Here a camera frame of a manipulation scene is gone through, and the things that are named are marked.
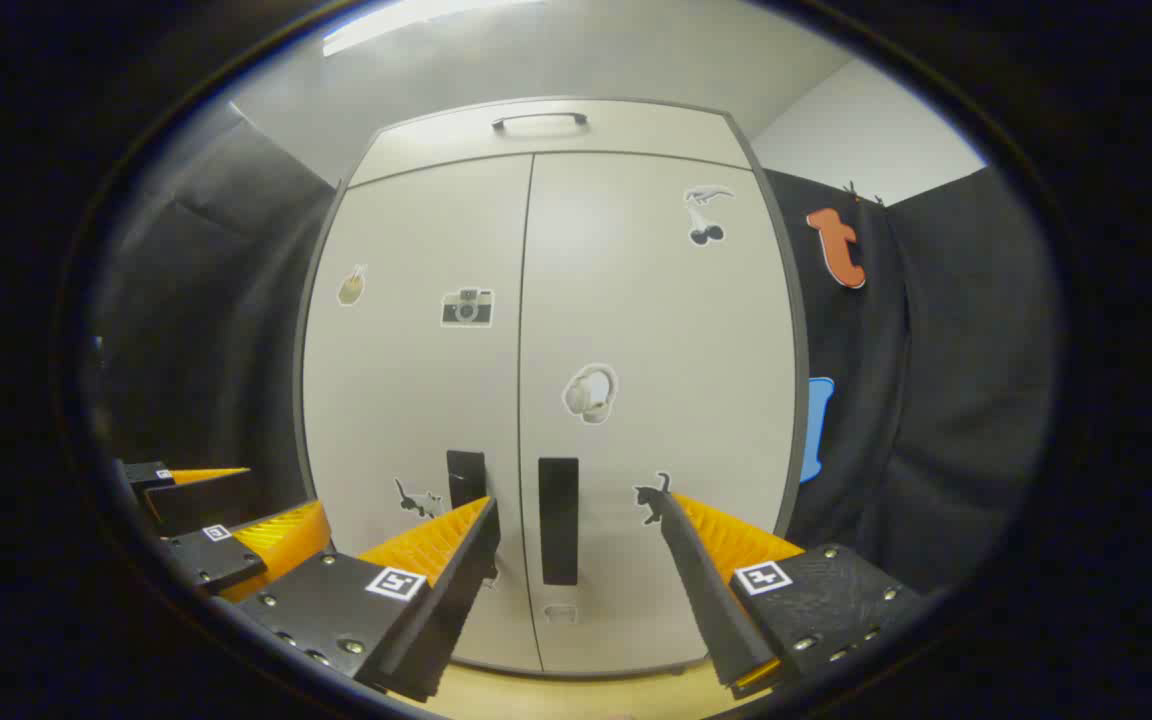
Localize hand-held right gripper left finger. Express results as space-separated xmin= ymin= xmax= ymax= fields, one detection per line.
xmin=236 ymin=495 xmax=502 ymax=706

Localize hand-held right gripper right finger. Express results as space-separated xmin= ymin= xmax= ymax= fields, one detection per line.
xmin=658 ymin=490 xmax=922 ymax=701

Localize white cabinet door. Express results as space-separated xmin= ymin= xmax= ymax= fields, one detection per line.
xmin=519 ymin=150 xmax=799 ymax=676
xmin=301 ymin=152 xmax=537 ymax=673

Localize white double-door shoe cabinet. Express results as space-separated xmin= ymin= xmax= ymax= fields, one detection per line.
xmin=294 ymin=95 xmax=812 ymax=681

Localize white cabinet drawer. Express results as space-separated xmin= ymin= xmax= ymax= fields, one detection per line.
xmin=348 ymin=98 xmax=752 ymax=188

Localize black backdrop cloth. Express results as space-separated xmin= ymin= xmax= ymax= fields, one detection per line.
xmin=86 ymin=105 xmax=337 ymax=501
xmin=761 ymin=165 xmax=1062 ymax=601

